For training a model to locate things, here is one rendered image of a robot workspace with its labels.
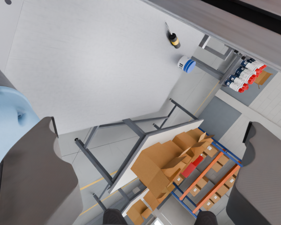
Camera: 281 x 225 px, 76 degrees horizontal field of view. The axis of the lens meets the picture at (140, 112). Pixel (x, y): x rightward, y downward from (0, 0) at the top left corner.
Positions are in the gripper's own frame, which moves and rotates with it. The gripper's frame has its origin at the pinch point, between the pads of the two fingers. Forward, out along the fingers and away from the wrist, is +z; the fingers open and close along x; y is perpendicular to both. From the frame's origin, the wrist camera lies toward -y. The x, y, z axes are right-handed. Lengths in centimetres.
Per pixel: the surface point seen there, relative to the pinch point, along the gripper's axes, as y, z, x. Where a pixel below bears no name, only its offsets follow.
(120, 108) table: 31, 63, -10
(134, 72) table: 14, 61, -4
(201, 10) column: -6.8, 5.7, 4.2
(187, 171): 389, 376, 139
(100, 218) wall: 550, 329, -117
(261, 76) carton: 121, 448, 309
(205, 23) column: -5.9, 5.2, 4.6
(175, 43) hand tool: 3, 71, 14
